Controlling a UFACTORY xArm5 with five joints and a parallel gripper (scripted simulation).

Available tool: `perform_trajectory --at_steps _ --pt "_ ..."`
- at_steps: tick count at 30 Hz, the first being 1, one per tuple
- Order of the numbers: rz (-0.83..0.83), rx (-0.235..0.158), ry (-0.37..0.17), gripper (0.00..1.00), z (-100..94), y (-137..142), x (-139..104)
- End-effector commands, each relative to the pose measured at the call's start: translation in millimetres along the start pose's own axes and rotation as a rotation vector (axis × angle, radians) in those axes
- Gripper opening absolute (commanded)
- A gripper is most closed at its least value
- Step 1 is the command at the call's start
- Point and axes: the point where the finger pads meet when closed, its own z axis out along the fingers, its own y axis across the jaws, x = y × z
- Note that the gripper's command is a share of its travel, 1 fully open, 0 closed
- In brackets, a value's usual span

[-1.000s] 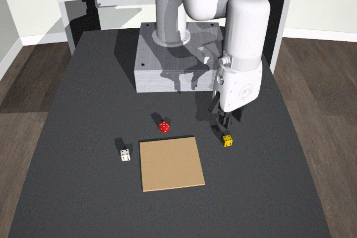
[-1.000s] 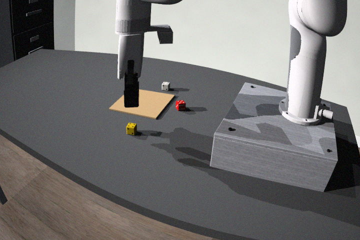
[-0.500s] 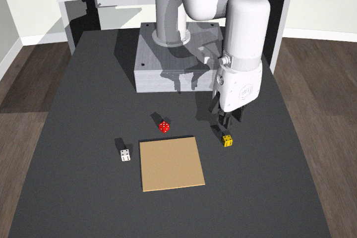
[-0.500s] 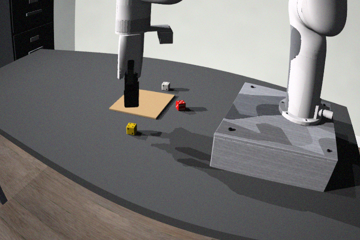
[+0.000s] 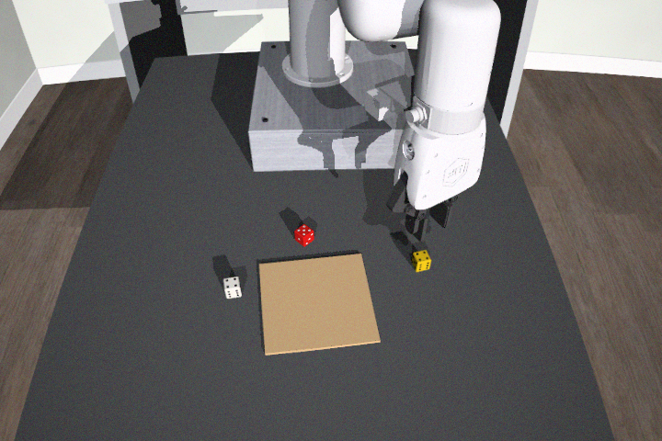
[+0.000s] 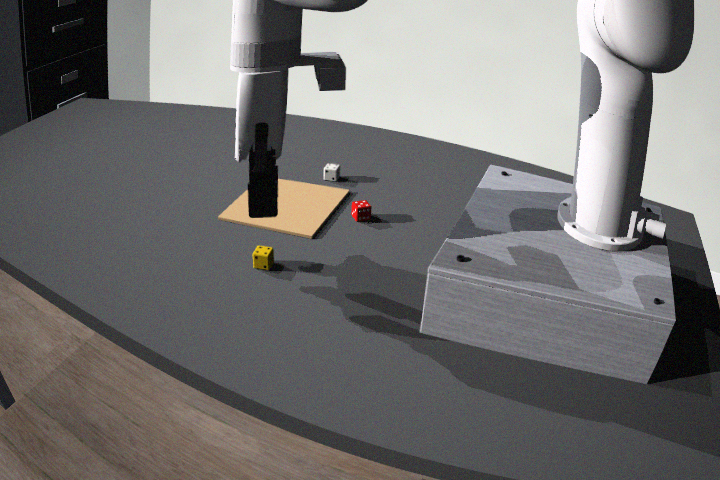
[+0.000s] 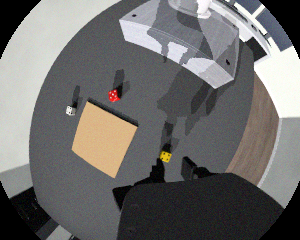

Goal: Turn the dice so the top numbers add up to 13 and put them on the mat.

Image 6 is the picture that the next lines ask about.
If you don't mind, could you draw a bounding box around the red die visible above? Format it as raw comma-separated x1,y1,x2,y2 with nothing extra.
352,200,371,222

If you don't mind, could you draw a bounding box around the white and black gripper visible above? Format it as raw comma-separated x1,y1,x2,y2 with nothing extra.
230,64,292,218

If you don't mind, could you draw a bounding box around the tan square mat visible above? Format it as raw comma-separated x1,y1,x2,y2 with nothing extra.
218,179,349,239

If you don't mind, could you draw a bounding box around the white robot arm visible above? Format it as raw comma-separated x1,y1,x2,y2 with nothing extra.
231,0,694,251

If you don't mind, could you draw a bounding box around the yellow die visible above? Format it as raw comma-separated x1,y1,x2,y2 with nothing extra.
253,245,274,270

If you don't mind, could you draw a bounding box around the white die with black pips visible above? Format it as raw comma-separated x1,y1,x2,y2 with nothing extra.
324,164,340,182

